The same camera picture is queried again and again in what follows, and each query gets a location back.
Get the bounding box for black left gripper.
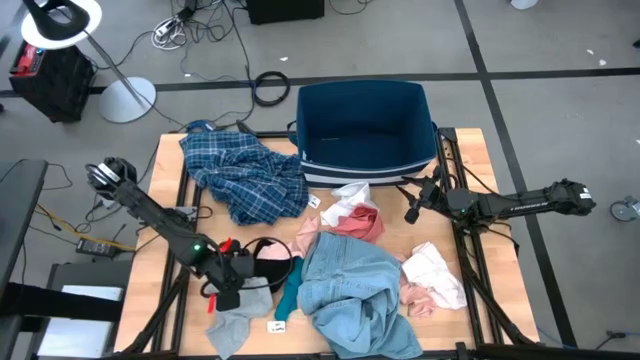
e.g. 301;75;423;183
205;251;257;312

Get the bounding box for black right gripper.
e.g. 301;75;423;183
398;174;450;225

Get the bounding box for grey garment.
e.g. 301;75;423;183
204;276;275;360

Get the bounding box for black garment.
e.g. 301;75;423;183
252;238;296;294

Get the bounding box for teal fleece garment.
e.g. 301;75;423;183
273;256;305;323

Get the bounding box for pale pink white garment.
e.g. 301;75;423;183
401;241;469;311

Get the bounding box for light pink garment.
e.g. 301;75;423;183
257;214;324;261

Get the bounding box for dusty pink garment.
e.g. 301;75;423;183
397;252;439;319

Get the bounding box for light blue denim jeans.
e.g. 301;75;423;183
297;231;424;360

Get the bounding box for blue plaid shirt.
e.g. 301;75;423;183
178;129;321;227

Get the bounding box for navy white striped fabric bin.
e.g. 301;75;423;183
287;79;440;190

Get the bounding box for black power adapter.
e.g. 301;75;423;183
74;237;119;260

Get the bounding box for grey framed white panel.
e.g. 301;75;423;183
29;259;132;360

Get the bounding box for grey caster wheel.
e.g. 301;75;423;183
609;195;640;223

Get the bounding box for white floor lamp black head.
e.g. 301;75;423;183
19;0;158;125

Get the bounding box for black box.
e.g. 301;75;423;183
246;0;326;26

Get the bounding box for black desk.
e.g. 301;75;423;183
0;158;50;301

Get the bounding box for black crate with red lid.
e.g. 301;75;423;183
8;42;97;124

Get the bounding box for blue coiled cable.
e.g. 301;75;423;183
185;118;216;134

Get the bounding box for black coiled cable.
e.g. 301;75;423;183
252;70;292;108

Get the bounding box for black plug cable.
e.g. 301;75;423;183
594;329;629;351

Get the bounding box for white cable bundle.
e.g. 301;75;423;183
150;15;187;51

